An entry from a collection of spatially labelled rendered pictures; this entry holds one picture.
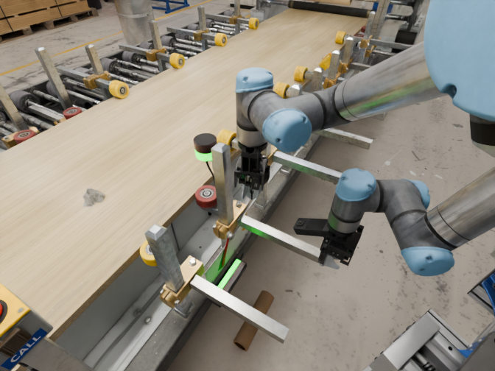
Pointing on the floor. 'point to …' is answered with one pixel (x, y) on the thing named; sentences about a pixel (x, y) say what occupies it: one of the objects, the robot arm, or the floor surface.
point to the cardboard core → (247, 334)
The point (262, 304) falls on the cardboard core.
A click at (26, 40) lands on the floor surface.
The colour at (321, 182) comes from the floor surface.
